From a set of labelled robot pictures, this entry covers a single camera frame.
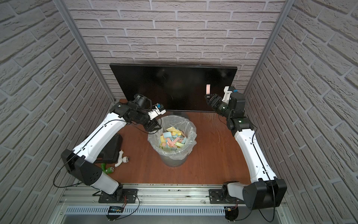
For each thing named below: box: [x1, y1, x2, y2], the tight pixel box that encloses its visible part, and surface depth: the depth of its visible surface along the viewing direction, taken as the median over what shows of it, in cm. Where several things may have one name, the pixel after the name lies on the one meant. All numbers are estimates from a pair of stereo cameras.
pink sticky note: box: [206, 84, 211, 95], surface depth 74 cm
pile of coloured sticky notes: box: [158, 126, 187, 152], surface depth 81 cm
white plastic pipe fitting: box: [114, 149, 130, 168], surface depth 86 cm
